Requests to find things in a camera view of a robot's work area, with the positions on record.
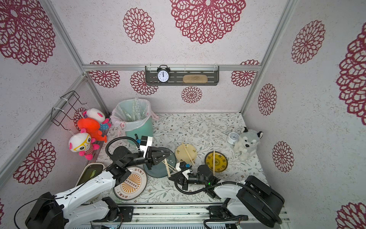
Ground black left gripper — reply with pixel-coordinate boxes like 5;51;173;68
125;146;171;170

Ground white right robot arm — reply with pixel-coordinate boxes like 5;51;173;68
169;163;285;228

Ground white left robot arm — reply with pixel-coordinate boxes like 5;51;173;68
25;136;170;229

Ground dark green glass plate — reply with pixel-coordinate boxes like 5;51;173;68
143;148;176;178

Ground cream round plate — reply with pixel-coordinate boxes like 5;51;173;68
175;144;197;164

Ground white orange patterned plate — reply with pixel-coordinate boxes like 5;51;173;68
113;166;148;200

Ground yellow patterned plate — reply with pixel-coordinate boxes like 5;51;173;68
205;151;228;173

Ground green trash bin with bag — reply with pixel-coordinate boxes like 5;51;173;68
110;98;159;138

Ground white pink plush doll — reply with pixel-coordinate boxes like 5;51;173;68
82;108;111;131

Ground small white round timer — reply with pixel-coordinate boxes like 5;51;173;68
227;132;240;145

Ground red orange plush toy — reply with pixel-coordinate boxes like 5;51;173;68
77;118;107;143

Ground white plush doll yellow glasses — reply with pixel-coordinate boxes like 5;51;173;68
68;128;100;160

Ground grey husky plush dog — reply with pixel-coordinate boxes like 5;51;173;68
234;127;264;162

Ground black alarm clock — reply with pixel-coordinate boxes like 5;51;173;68
157;65;171;83

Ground wooden brush on shelf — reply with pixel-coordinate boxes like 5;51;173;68
183;74;208;84

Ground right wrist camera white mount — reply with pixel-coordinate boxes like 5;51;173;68
175;161;192;179

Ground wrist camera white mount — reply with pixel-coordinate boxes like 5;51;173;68
140;136;153;157
175;161;192;179

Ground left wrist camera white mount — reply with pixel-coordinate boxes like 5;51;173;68
140;136;153;157

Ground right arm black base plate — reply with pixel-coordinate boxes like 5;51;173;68
206;205;249;222

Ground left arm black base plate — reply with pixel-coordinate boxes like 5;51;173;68
93;206;134;223

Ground grey wall shelf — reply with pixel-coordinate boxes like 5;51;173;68
145;66;220;86

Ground black wire wall basket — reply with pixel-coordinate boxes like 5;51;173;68
50;90;87;131

